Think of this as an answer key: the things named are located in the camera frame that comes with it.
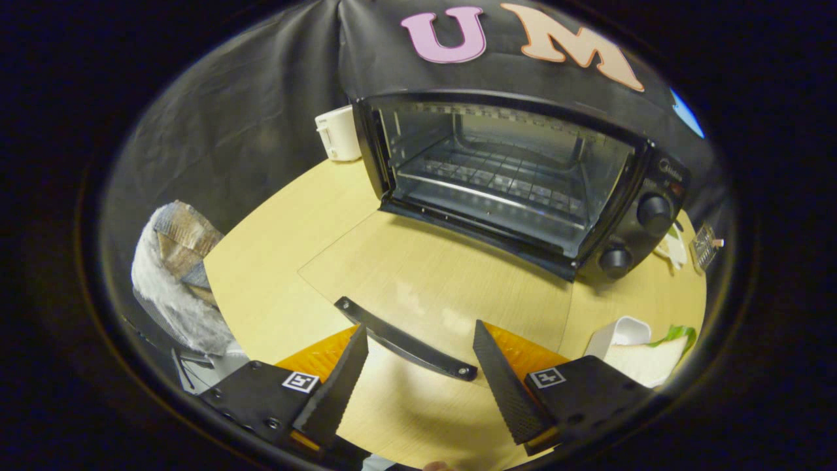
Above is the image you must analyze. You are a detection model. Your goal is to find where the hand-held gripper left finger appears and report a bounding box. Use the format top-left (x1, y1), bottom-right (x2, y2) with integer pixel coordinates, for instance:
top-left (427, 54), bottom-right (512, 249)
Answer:
top-left (196, 324), bottom-right (370, 456)

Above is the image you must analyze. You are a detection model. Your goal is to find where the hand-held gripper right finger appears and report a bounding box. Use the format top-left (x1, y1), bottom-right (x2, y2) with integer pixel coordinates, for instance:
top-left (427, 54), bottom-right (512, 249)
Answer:
top-left (472, 319), bottom-right (655, 457)

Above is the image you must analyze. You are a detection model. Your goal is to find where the sandwich with lettuce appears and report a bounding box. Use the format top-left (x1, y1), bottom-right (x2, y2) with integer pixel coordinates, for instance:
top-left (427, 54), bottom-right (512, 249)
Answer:
top-left (605, 324), bottom-right (698, 388)

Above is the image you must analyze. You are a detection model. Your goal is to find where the black toaster oven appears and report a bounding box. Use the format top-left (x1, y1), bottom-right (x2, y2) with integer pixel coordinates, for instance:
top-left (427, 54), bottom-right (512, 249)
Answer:
top-left (298, 90), bottom-right (692, 382)

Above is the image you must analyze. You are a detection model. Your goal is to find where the white rectangular dish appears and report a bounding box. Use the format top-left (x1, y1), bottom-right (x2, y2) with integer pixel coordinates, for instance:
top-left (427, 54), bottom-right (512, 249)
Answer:
top-left (584, 316), bottom-right (652, 359)

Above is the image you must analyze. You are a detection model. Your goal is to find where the white fleece blanket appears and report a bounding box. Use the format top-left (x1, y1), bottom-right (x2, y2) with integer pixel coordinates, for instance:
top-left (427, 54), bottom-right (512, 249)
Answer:
top-left (131, 200), bottom-right (237, 356)

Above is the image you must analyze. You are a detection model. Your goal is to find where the white and green object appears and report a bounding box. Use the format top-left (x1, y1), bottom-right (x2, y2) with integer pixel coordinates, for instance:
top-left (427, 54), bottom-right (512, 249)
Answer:
top-left (653, 222), bottom-right (688, 270)

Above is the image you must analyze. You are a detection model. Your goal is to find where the small clear plastic container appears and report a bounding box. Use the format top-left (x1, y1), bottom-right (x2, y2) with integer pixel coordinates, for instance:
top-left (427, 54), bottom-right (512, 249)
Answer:
top-left (689, 222), bottom-right (725, 273)

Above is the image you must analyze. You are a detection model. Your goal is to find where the black backdrop cloth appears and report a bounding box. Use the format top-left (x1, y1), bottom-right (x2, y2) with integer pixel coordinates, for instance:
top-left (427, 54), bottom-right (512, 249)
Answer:
top-left (98, 0), bottom-right (733, 341)

